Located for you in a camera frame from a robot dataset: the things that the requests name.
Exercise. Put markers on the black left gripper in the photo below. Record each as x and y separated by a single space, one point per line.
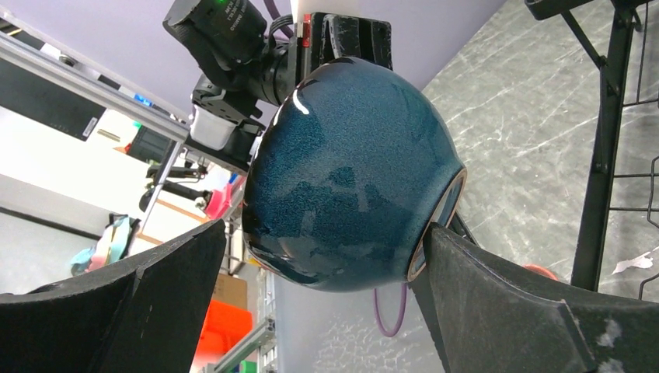
333 55

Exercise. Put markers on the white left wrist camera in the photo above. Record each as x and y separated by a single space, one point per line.
225 126

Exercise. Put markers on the aluminium frame rail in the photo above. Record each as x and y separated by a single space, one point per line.
27 72

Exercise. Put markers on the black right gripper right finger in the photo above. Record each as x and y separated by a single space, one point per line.
496 316

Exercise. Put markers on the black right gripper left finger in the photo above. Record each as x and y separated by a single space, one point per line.
143 313

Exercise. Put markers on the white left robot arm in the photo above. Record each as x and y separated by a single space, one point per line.
241 54

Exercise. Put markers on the black wire dish rack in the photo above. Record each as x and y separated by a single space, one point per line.
629 17

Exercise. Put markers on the small pink mug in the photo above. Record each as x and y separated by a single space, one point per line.
541 271

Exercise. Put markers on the dark blue tan bowl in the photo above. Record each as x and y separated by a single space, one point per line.
354 168

